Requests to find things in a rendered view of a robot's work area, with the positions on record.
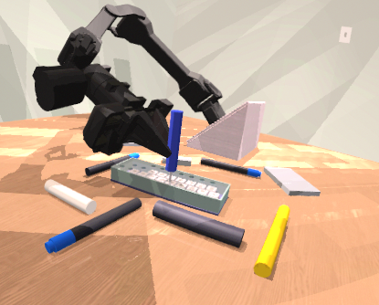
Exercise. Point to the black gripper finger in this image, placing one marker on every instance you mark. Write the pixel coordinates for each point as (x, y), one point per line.
(142, 131)
(160, 122)

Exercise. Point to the white cylinder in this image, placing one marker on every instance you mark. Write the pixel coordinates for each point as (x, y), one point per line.
(71, 197)

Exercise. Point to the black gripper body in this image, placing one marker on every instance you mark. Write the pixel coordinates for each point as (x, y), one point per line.
(115, 105)

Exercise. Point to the blue stylus with silver tip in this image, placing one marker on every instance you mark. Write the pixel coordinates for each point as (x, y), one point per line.
(174, 136)

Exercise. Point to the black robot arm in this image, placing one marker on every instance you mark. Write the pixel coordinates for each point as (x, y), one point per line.
(61, 86)

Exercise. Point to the yellow cylinder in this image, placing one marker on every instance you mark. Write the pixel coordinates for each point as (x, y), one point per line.
(269, 251)

